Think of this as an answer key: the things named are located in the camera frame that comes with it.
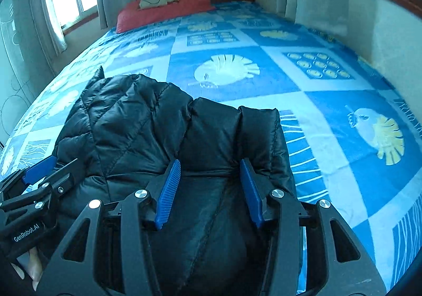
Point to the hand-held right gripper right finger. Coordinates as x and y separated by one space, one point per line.
252 192

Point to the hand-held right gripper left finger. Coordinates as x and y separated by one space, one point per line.
168 193

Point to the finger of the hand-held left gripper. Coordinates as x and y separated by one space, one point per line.
41 169
49 188

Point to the black puffer jacket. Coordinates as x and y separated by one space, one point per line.
148 124

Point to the person's left hand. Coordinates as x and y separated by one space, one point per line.
34 266

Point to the bed with blue patterned sheet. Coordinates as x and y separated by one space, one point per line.
237 101

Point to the glass door with circle pattern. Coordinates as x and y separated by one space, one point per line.
19 62

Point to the red quilted pillow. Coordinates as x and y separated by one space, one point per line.
171 10

